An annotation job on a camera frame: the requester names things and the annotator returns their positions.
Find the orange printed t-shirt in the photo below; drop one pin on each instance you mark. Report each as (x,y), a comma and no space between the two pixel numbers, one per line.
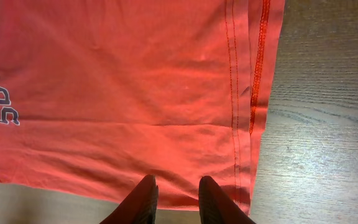
(94,95)

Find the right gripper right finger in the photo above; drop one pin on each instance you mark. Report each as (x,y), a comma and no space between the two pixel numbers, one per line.
(216,207)

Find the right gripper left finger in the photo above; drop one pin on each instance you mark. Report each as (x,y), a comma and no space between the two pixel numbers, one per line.
(139,207)

